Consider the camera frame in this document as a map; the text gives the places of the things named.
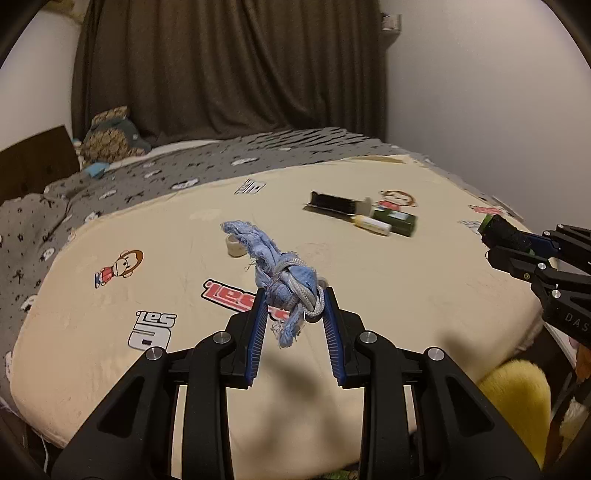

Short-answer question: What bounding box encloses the blue grey rope knot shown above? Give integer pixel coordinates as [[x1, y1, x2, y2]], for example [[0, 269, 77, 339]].
[[221, 220, 328, 348]]

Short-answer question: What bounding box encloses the black cardboard box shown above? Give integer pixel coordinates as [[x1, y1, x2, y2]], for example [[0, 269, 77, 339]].
[[305, 191, 374, 218]]

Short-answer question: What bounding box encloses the large dark green bottle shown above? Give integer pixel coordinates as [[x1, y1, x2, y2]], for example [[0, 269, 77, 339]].
[[478, 214, 533, 254]]

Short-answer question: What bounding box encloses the person's hand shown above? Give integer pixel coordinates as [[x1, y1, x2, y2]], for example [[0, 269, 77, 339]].
[[569, 338, 591, 381]]

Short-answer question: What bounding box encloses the yellow fluffy rug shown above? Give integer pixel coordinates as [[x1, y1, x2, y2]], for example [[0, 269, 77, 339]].
[[478, 360, 551, 468]]

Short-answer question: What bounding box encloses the small white black tube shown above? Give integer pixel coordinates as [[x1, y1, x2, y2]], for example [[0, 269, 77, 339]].
[[353, 215, 392, 236]]

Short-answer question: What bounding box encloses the beige tape roll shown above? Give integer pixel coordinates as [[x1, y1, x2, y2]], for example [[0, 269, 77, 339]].
[[225, 234, 249, 258]]

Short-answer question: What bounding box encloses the grey patterned blanket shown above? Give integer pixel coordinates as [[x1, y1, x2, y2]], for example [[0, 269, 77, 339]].
[[1, 128, 537, 435]]

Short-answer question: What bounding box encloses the wooden headboard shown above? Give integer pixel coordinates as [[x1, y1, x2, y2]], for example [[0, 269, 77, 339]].
[[0, 126, 79, 202]]

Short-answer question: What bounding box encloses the brown patterned plush toy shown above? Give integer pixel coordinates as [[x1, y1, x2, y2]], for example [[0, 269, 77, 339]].
[[81, 106, 151, 164]]

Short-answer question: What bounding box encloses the dark brown curtain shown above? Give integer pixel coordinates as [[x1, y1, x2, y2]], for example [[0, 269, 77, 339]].
[[71, 1, 387, 145]]

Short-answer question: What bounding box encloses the small wall shelf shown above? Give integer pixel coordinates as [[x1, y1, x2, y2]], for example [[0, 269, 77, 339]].
[[382, 12, 402, 47]]

